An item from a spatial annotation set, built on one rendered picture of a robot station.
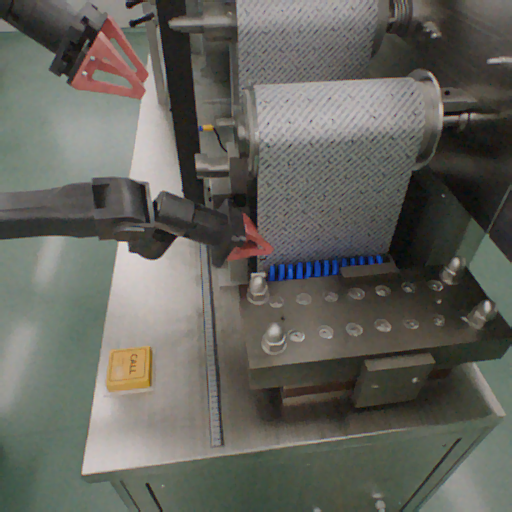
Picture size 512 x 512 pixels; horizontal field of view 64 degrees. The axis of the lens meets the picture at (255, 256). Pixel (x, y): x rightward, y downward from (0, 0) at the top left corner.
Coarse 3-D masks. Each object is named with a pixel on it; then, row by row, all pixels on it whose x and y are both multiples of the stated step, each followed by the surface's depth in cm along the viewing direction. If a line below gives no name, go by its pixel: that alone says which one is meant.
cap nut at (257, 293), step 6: (258, 276) 63; (252, 282) 63; (258, 282) 63; (264, 282) 63; (252, 288) 63; (258, 288) 63; (264, 288) 64; (252, 294) 64; (258, 294) 64; (264, 294) 64; (252, 300) 65; (258, 300) 65; (264, 300) 65
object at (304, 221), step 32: (288, 192) 61; (320, 192) 62; (352, 192) 63; (384, 192) 64; (288, 224) 66; (320, 224) 66; (352, 224) 67; (384, 224) 68; (288, 256) 70; (320, 256) 71; (352, 256) 73; (384, 256) 74
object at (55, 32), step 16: (32, 0) 43; (48, 0) 44; (64, 0) 46; (16, 16) 45; (32, 16) 44; (48, 16) 44; (64, 16) 45; (80, 16) 45; (32, 32) 45; (48, 32) 45; (64, 32) 45; (80, 32) 43; (48, 48) 47; (64, 48) 44; (80, 48) 48; (64, 64) 45
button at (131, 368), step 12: (132, 348) 71; (144, 348) 71; (120, 360) 70; (132, 360) 70; (144, 360) 70; (108, 372) 68; (120, 372) 68; (132, 372) 68; (144, 372) 68; (108, 384) 66; (120, 384) 67; (132, 384) 67; (144, 384) 68
